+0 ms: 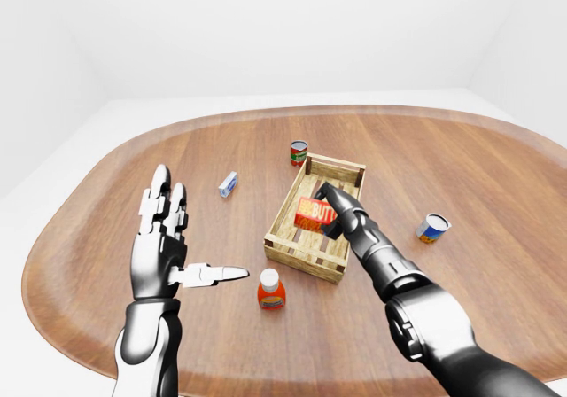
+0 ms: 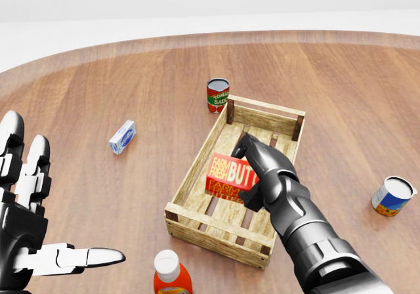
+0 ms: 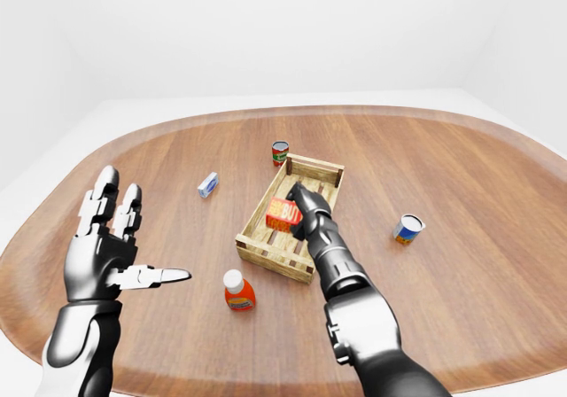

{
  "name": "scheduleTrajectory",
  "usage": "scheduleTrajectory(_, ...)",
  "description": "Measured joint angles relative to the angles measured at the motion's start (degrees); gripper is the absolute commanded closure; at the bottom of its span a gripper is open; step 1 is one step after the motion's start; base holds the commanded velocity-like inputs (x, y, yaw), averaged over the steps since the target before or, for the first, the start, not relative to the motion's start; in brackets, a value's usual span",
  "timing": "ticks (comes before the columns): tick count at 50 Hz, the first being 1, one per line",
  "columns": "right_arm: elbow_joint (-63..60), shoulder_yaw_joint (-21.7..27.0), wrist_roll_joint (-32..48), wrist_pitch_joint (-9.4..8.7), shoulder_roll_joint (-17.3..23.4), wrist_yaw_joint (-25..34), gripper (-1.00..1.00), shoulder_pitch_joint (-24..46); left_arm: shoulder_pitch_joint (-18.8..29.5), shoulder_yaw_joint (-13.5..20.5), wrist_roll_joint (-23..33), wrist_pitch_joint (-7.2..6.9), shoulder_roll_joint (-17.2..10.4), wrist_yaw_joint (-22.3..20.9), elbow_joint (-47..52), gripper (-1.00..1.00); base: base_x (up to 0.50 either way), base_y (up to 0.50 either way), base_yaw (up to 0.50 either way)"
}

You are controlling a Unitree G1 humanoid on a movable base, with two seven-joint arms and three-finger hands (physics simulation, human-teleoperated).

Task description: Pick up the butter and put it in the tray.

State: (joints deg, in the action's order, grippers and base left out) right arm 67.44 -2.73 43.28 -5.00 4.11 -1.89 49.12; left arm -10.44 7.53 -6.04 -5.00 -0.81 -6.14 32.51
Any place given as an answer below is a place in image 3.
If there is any red butter box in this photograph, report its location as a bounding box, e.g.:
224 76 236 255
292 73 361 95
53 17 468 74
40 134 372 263
265 196 305 234

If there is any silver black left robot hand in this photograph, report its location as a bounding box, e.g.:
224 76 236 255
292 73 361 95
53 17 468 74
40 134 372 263
63 165 193 303

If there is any small blue white box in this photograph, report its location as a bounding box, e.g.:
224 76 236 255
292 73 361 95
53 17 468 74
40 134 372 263
197 171 221 199

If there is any wooden slat tray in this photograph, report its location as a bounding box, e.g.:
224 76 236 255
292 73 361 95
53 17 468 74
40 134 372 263
235 152 346 285

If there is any blue yellow labelled tin can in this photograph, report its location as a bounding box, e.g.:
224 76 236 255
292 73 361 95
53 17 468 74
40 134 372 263
392 213 426 245

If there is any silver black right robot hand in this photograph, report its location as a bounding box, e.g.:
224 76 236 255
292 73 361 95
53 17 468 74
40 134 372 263
285 182 333 242

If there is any orange bottle with white cap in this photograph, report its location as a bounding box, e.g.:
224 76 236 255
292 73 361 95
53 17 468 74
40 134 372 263
222 269 257 312

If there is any red labelled tin can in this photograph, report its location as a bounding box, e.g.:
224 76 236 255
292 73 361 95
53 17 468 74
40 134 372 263
271 140 290 167

